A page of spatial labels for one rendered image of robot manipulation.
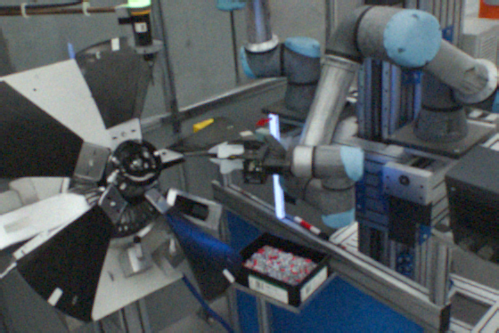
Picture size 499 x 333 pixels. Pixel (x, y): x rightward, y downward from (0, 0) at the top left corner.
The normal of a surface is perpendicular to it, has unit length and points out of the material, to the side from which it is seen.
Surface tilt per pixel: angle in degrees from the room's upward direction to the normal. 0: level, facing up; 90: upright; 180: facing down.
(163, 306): 90
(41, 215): 50
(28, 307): 90
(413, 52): 85
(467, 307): 0
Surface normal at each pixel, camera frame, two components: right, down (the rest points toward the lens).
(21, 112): 0.18, 0.15
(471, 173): -0.31, -0.78
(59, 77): 0.37, -0.35
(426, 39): 0.46, 0.27
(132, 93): -0.31, -0.28
